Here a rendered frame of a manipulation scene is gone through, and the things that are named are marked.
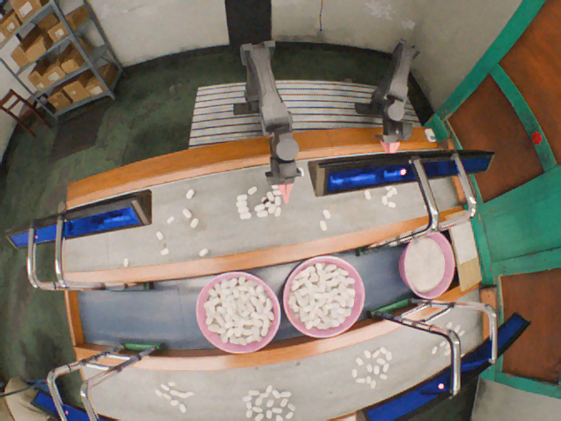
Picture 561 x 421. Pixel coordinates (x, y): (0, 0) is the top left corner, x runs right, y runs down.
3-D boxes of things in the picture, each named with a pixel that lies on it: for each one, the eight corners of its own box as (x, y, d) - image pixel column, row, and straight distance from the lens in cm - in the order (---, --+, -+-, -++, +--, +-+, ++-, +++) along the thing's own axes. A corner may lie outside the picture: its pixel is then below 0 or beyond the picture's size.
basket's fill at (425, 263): (391, 246, 92) (399, 243, 88) (432, 233, 106) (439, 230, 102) (402, 299, 95) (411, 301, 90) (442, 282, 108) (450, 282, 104)
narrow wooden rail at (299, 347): (87, 342, 125) (72, 346, 118) (463, 275, 123) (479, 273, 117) (89, 352, 126) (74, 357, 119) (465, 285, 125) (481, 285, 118)
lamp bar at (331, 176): (305, 164, 49) (311, 146, 43) (476, 151, 88) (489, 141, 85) (314, 198, 46) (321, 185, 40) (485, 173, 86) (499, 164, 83)
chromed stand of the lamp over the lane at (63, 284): (113, 246, 104) (27, 219, 76) (149, 240, 93) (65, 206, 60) (115, 291, 102) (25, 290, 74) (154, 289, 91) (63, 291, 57)
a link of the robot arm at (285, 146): (307, 156, 57) (300, 109, 55) (274, 164, 55) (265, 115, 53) (295, 149, 68) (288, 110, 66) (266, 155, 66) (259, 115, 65)
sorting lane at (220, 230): (70, 210, 124) (68, 208, 123) (436, 151, 123) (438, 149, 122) (68, 272, 119) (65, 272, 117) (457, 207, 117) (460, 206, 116)
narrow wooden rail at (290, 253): (78, 274, 123) (62, 271, 116) (448, 211, 121) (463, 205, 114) (78, 285, 122) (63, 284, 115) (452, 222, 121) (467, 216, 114)
